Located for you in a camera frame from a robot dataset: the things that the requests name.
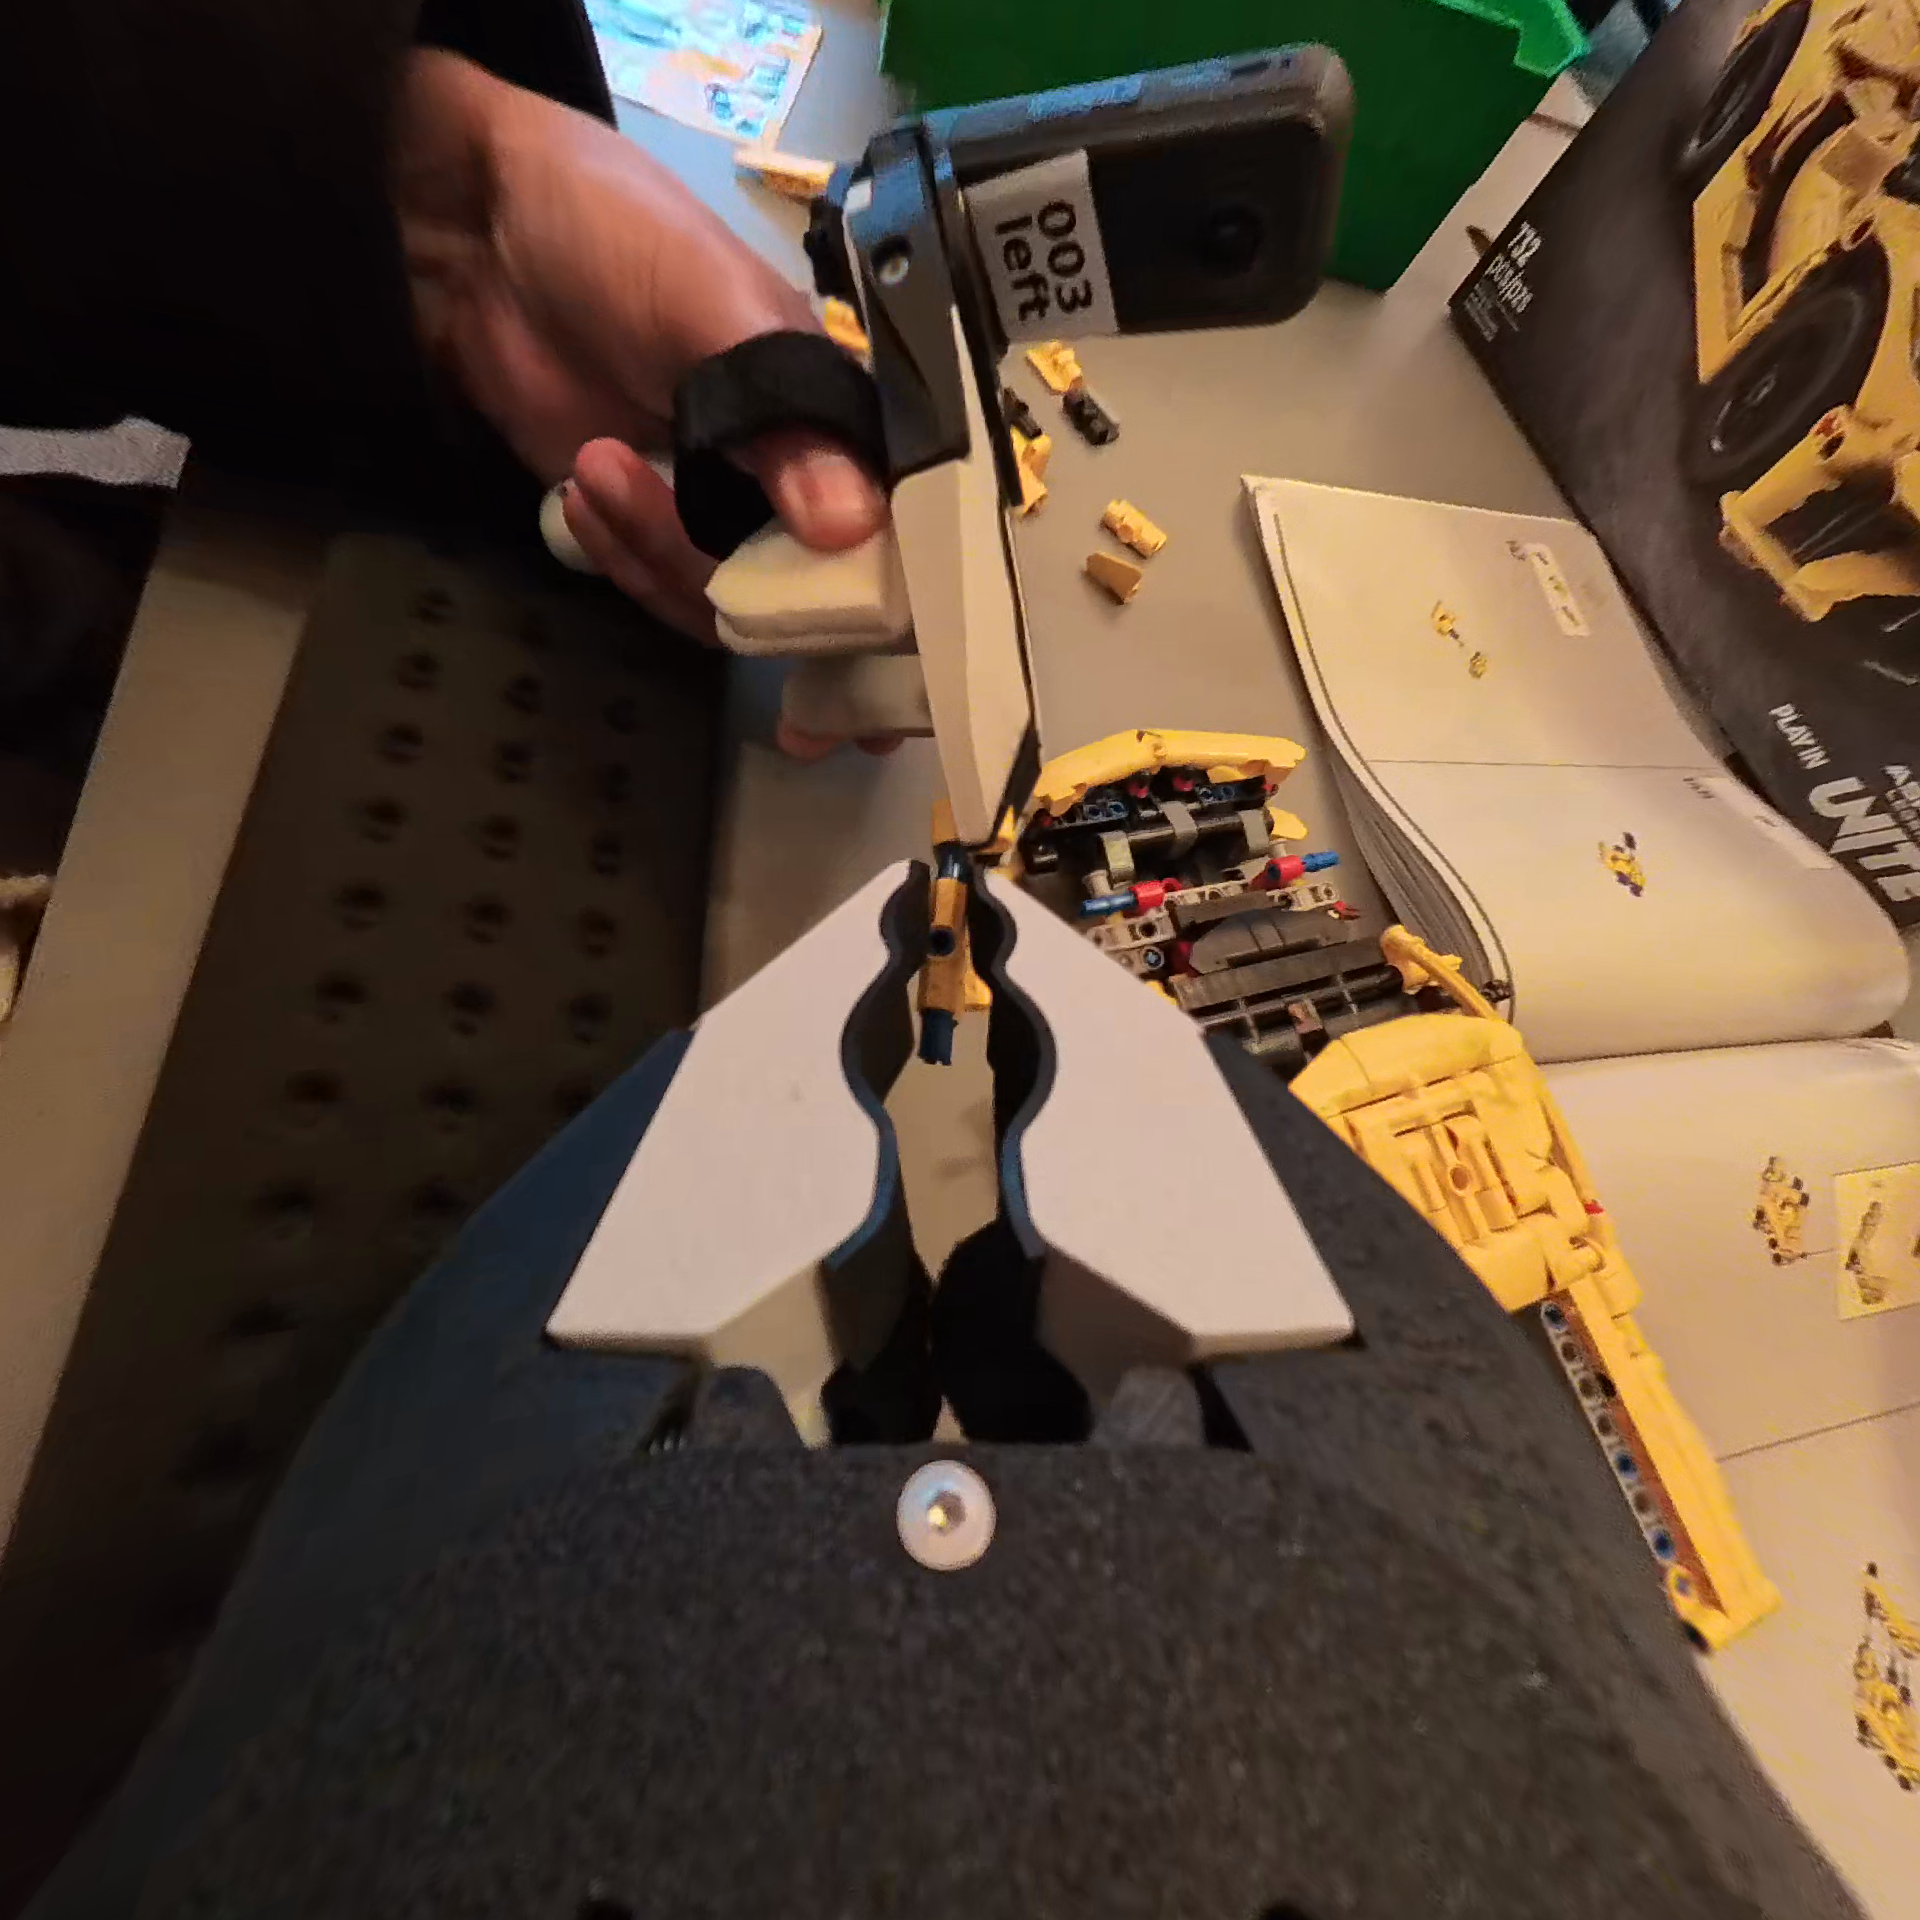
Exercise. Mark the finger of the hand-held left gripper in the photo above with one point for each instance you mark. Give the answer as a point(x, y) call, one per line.
point(968, 645)

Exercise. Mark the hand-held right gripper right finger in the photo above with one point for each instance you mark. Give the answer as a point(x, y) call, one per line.
point(1172, 1184)

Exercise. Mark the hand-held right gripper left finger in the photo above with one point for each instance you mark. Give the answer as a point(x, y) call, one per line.
point(734, 1184)

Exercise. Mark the yellow toy brick car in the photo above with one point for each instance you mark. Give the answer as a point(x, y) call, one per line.
point(1440, 1142)

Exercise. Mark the yellow brick with blue pins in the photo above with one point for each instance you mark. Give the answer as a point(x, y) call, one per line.
point(944, 975)

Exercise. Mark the person's left forearm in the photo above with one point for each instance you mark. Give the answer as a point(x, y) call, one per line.
point(225, 226)

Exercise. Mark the person's left hand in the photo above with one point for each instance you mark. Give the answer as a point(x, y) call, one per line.
point(569, 255)

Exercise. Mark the loose yellow brick panels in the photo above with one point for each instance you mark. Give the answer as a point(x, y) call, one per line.
point(1133, 528)

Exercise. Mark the green plastic storage bin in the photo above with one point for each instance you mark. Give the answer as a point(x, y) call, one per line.
point(1425, 150)

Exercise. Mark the dark perforated panel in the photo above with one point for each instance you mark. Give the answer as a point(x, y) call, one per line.
point(451, 902)

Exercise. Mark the colourful printed leaflet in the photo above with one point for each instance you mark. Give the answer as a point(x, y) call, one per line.
point(704, 61)

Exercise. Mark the toy car set box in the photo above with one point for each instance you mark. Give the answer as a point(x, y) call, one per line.
point(1652, 452)

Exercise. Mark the white instruction booklet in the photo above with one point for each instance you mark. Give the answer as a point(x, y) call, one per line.
point(1500, 676)

